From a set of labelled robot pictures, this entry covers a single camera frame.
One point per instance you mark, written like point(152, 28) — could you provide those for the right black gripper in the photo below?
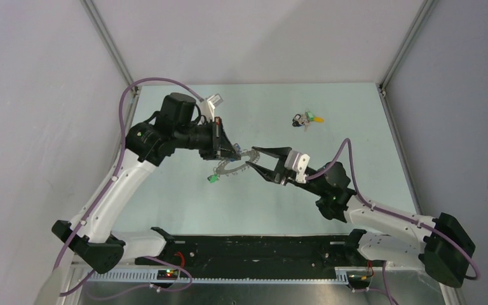
point(272, 175)

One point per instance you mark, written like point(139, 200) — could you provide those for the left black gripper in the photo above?
point(220, 147)

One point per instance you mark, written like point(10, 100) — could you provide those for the large silver keyring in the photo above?
point(229, 168)

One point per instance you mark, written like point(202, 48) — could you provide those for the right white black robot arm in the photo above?
point(438, 245)

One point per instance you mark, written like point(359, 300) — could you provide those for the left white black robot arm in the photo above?
point(90, 235)

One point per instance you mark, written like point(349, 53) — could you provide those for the bunch of coloured keys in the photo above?
point(305, 119)

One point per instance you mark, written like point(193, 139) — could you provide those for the green capped key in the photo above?
point(213, 178)

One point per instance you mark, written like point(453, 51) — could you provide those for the left small circuit board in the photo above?
point(168, 274)

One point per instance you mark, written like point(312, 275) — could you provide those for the small circuit board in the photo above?
point(357, 278)
point(168, 274)

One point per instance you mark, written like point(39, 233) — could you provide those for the right small circuit board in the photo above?
point(357, 278)

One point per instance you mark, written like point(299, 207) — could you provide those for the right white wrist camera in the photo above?
point(297, 162)

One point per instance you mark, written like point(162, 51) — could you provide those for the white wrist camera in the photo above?
point(297, 162)
point(209, 105)

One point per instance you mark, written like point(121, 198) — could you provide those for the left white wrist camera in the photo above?
point(209, 105)

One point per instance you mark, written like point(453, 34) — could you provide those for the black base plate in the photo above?
point(316, 256)

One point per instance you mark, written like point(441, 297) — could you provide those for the left aluminium frame post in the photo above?
point(107, 40)

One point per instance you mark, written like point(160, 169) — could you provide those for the aluminium frame post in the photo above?
point(107, 40)
point(422, 16)

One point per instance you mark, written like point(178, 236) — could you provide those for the grey slotted cable duct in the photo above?
point(149, 276)

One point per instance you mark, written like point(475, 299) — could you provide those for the right aluminium frame post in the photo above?
point(422, 16)

